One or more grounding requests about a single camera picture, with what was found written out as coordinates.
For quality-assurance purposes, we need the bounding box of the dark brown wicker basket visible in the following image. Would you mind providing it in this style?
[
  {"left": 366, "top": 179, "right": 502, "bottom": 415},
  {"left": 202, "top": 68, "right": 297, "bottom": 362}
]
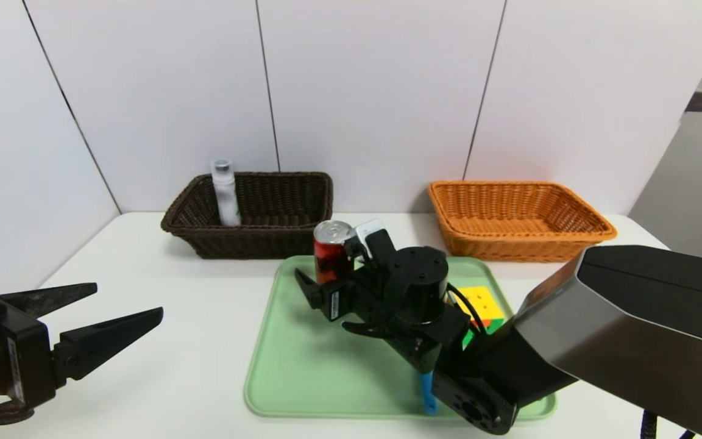
[{"left": 160, "top": 172, "right": 334, "bottom": 260}]

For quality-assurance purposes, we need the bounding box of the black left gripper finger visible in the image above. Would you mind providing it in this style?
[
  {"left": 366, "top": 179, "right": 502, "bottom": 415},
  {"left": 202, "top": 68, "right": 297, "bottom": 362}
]
[
  {"left": 51, "top": 307, "right": 164, "bottom": 390},
  {"left": 0, "top": 282, "right": 98, "bottom": 319}
]

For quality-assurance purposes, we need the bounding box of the white translucent plastic bottle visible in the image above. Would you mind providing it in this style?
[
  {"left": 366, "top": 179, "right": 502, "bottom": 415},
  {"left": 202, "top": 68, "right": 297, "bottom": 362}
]
[{"left": 210, "top": 159, "right": 242, "bottom": 227}]

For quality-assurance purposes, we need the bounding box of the light green plastic tray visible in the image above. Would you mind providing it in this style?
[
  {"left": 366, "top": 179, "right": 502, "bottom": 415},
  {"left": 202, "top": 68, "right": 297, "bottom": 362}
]
[{"left": 244, "top": 255, "right": 557, "bottom": 420}]

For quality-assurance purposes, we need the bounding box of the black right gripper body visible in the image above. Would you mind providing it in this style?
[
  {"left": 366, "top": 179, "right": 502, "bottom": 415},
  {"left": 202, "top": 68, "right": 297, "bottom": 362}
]
[{"left": 319, "top": 265, "right": 387, "bottom": 323}]

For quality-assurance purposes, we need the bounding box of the orange wicker basket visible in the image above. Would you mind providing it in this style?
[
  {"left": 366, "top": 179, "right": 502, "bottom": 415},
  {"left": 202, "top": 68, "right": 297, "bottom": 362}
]
[{"left": 428, "top": 180, "right": 618, "bottom": 263}]

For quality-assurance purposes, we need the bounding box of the red soda can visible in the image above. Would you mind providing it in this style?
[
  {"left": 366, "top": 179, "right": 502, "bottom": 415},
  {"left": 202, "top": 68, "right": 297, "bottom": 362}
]
[{"left": 313, "top": 221, "right": 355, "bottom": 285}]

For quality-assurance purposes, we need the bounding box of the colourful puzzle cube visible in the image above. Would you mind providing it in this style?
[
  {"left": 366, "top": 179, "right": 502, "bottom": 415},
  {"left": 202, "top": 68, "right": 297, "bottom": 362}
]
[{"left": 448, "top": 285, "right": 506, "bottom": 351}]

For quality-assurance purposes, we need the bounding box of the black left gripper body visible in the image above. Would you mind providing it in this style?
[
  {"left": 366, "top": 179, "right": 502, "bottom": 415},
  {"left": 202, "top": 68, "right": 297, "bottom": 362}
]
[{"left": 0, "top": 289, "right": 57, "bottom": 410}]

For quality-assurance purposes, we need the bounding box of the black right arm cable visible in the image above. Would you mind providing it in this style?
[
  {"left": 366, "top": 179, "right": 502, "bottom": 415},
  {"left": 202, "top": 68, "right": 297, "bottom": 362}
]
[{"left": 447, "top": 284, "right": 487, "bottom": 335}]

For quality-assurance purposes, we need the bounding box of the wooden spoon with blue handle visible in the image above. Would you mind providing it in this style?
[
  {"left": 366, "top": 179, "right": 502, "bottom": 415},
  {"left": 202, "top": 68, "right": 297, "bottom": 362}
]
[{"left": 419, "top": 371, "right": 438, "bottom": 416}]

